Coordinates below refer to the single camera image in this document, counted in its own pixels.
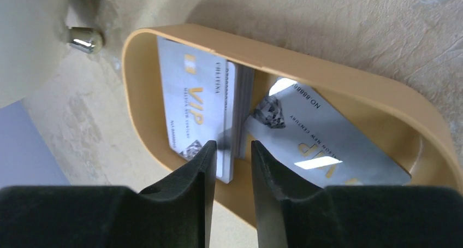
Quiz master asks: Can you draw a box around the chrome cabinet foot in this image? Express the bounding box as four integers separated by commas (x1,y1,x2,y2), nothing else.
68,27,104,54

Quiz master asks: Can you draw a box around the orange oval tray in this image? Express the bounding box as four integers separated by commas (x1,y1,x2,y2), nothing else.
121,23,463,229

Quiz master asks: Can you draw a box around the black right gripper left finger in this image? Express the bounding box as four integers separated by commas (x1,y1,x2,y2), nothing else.
1,140,217,247

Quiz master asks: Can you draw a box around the loose card in tray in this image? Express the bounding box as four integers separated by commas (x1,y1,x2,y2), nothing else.
246,78,411,187

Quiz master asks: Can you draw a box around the white round drawer cabinet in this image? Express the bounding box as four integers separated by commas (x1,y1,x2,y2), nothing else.
1,0,69,107

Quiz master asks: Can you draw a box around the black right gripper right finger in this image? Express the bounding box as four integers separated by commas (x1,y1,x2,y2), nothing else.
251,140,462,247

